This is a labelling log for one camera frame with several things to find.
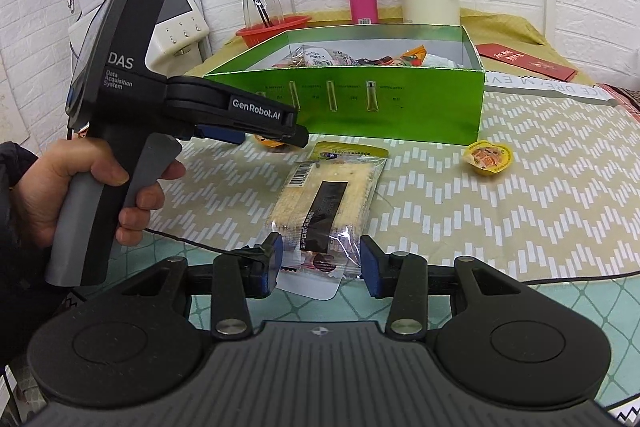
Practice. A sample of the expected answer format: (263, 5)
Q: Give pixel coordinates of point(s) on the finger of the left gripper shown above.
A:
(200, 102)

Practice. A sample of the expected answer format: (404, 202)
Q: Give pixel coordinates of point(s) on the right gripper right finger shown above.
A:
(402, 277)

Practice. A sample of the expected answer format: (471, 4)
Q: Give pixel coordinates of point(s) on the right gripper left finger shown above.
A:
(239, 275)

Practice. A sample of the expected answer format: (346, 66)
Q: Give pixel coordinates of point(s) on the cracker snack packet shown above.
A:
(321, 212)

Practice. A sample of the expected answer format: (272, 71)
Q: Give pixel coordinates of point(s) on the person's left hand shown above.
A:
(39, 195)

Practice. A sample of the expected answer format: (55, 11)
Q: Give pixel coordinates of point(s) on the red plastic basket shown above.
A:
(257, 34)

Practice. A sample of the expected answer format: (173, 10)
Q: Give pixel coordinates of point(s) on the white water dispenser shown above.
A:
(178, 44)

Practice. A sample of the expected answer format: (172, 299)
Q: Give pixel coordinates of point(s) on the yellow jelly cup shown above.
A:
(488, 159)

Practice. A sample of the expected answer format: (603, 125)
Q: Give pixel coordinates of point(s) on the green cardboard box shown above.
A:
(390, 81)

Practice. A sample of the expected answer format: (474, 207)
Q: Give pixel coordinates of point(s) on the red envelope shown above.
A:
(531, 63)

